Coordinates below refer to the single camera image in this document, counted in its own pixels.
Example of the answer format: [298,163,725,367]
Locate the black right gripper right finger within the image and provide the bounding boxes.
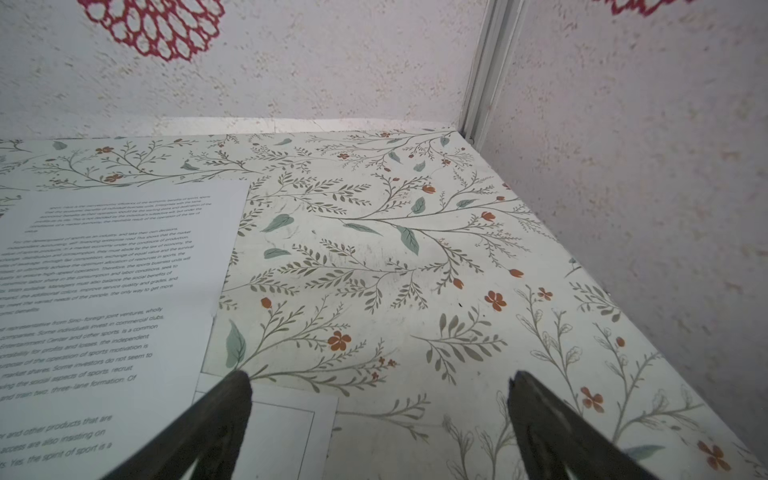
[507,370,655,480]

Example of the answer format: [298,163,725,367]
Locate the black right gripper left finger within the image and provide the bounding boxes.
[105,370,252,479]

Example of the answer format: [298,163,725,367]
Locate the white technical drawing sheet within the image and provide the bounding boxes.
[232,382,338,480]

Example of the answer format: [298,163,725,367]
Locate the white printed text sheet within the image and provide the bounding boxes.
[1,180,249,479]

